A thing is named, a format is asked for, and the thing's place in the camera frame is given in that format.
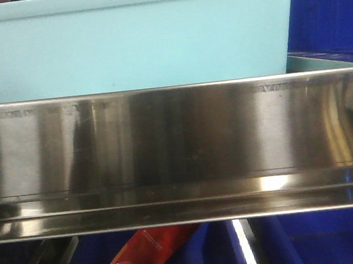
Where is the red printed package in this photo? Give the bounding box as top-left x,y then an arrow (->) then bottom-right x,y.
110,224 -> 199,264

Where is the stainless steel shelf rail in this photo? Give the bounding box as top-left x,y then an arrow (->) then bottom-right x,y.
0,68 -> 353,243

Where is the dark blue bin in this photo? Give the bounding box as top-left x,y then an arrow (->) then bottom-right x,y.
251,208 -> 353,264
70,221 -> 245,264
288,0 -> 353,61

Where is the dark blue bin upper right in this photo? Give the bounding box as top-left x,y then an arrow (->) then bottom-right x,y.
288,0 -> 353,61

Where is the dark blue bin lower middle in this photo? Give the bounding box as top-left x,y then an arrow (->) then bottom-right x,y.
70,221 -> 245,264

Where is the light blue plastic bin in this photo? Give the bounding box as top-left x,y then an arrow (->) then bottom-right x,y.
0,0 -> 291,103

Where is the dark blue bin lower right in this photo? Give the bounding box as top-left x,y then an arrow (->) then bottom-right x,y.
251,208 -> 353,264

